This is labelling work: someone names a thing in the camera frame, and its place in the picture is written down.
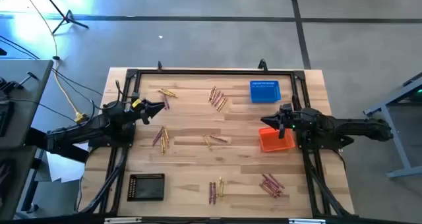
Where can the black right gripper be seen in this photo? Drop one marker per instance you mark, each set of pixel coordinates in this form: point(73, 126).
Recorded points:
point(290, 120)

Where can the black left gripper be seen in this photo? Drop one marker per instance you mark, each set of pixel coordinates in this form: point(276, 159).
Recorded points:
point(136, 111)

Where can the orange plastic basket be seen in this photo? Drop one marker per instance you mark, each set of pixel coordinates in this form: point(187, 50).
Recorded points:
point(273, 141)

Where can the blue plastic basket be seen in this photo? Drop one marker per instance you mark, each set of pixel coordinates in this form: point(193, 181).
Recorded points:
point(265, 91)

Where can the black plastic basket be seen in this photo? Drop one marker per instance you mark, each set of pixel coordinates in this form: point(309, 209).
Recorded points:
point(146, 187)

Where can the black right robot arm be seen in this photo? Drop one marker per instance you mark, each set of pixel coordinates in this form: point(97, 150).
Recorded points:
point(356, 126)

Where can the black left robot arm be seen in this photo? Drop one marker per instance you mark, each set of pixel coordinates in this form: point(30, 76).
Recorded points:
point(82, 130)

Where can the yellow tape label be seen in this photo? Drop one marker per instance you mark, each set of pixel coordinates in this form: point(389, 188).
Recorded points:
point(136, 103)

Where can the black table clamp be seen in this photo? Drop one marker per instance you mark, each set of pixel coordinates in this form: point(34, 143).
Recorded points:
point(262, 66)
point(159, 66)

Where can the black desk support beam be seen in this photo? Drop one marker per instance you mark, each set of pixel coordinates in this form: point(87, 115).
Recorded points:
point(72, 155)

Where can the white paper sheet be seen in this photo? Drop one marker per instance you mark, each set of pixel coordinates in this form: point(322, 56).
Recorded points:
point(62, 168)

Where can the black tripod stand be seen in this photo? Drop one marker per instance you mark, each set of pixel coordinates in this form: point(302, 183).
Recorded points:
point(67, 18)

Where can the grey metal table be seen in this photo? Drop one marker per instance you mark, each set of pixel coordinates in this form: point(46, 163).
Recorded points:
point(405, 158)

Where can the black desk clamp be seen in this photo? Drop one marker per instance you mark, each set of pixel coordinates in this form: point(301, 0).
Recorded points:
point(8, 85)

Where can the black keyboard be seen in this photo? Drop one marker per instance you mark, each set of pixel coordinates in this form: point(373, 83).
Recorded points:
point(5, 118)

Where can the dark grey desk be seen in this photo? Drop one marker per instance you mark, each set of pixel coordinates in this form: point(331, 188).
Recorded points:
point(16, 201)

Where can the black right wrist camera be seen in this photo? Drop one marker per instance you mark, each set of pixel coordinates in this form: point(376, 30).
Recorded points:
point(287, 107)

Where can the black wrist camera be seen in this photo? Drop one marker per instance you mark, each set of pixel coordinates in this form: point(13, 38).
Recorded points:
point(287, 107)
point(135, 96)

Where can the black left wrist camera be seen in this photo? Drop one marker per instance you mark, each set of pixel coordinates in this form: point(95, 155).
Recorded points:
point(135, 96)

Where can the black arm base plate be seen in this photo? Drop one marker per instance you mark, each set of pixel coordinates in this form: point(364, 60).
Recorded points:
point(329, 144)
point(108, 144)

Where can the black aluminium table frame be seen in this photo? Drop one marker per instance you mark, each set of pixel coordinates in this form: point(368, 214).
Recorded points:
point(214, 72)

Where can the silver metal bracket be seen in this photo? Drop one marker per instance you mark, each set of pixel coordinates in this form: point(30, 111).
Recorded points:
point(306, 221)
point(122, 220)

